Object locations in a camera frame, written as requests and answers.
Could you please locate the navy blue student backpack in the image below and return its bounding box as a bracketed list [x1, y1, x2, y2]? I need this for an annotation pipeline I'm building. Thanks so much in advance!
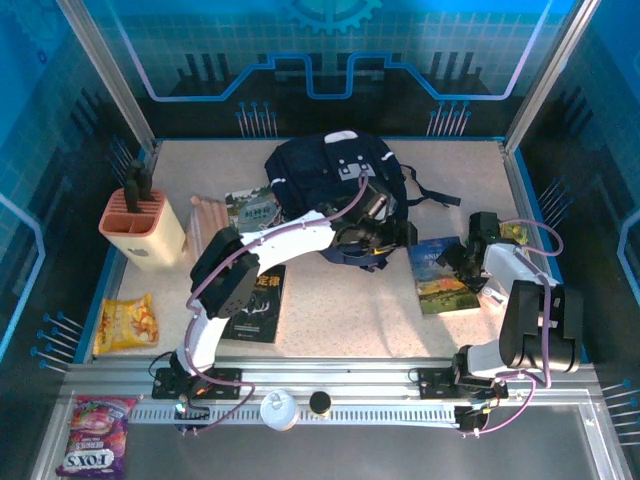
[263, 129, 461, 274]

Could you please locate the pink and cream knife block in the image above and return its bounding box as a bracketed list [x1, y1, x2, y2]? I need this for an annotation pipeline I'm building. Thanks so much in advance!
[98, 188, 187, 271]

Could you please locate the black book with antlers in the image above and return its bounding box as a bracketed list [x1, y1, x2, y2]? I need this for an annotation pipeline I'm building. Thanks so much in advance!
[222, 264, 287, 345]

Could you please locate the black round bottle cap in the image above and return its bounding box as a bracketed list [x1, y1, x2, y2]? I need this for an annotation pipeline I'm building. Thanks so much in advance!
[308, 391, 333, 419]

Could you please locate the aluminium enclosure frame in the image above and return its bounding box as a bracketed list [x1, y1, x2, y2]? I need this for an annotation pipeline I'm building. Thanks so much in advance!
[29, 0, 631, 480]

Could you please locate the purple Fox's candy bag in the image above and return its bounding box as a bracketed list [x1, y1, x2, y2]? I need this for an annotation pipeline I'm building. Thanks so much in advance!
[54, 394, 139, 479]

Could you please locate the yellow chips bag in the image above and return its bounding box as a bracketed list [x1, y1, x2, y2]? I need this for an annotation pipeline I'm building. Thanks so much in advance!
[93, 293, 160, 356]

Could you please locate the landscape cover book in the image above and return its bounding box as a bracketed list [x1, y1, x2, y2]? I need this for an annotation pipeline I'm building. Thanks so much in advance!
[224, 185, 281, 234]

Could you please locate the green Fox's candy bag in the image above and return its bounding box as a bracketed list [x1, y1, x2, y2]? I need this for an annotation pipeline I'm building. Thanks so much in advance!
[499, 221, 531, 247]

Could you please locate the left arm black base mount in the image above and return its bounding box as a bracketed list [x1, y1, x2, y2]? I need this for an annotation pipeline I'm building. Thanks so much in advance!
[151, 366, 244, 401]

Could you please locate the white slotted cable duct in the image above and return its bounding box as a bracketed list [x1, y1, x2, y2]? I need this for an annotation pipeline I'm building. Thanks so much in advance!
[127, 403, 459, 426]

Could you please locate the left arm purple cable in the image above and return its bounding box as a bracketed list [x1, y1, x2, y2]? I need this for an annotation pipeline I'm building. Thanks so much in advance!
[177, 169, 374, 435]

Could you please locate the small white pink box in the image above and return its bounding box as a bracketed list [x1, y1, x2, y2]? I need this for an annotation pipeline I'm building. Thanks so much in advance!
[477, 284, 509, 311]

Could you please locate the Animal Farm book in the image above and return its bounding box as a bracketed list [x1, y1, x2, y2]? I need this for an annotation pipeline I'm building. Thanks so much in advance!
[407, 236, 482, 317]

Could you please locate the clear plastic cup lid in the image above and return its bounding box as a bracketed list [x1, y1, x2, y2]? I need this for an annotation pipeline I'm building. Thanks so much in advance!
[259, 389, 300, 432]

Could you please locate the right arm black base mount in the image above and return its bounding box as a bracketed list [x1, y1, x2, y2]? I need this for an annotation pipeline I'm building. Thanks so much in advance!
[417, 366, 509, 401]

